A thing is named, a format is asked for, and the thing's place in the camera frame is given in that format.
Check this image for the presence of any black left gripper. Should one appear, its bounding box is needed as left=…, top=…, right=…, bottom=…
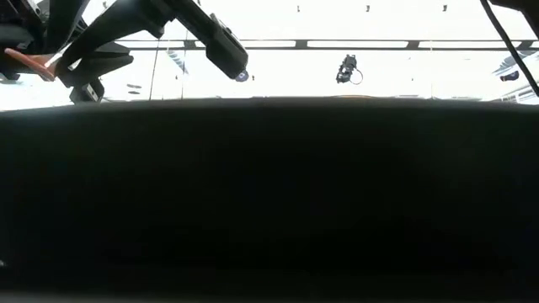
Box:
left=55, top=0, right=250, bottom=104

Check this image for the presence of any fork with red-orange handle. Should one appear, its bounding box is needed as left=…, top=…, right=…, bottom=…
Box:
left=3, top=47, right=57, bottom=82

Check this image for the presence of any black overhead camera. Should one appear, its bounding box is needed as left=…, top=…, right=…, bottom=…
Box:
left=335, top=53, right=364, bottom=86

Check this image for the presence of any black overhead frame beam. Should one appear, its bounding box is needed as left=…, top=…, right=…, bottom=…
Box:
left=113, top=38, right=539, bottom=52

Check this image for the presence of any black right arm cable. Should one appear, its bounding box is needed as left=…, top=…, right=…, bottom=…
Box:
left=479, top=0, right=539, bottom=98

